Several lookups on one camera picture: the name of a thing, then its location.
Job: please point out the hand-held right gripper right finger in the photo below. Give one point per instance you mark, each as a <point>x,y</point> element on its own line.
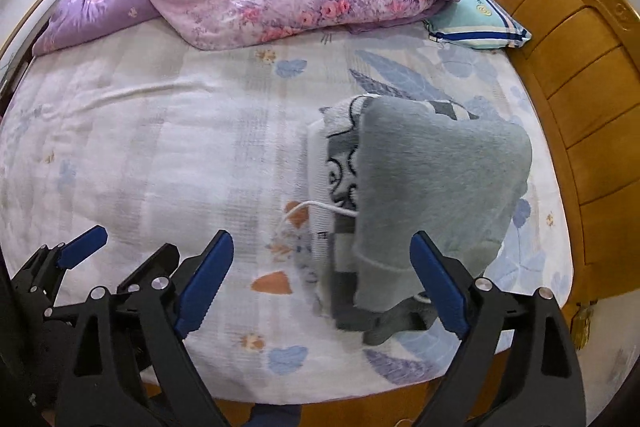
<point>440,284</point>

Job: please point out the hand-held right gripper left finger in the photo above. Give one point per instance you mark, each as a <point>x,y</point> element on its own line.
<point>205,284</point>

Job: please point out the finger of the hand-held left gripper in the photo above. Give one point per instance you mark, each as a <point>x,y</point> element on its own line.
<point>155,262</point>
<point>82,247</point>

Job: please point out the grey zip hoodie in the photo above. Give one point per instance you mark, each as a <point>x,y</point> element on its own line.
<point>440,177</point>

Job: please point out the pale printed bed sheet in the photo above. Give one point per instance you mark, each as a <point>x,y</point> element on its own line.
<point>150,157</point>

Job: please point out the golden tassel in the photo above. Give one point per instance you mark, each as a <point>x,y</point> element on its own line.
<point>582,322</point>

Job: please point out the person's dark blue trousers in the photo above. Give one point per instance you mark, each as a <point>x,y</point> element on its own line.
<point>272,417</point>

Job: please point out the white folded garment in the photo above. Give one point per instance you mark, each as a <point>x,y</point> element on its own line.
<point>317,177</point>

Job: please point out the wooden bed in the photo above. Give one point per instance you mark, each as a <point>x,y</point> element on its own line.
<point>575,57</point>

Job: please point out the teal striped pillow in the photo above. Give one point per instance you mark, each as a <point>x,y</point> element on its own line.
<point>480,14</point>

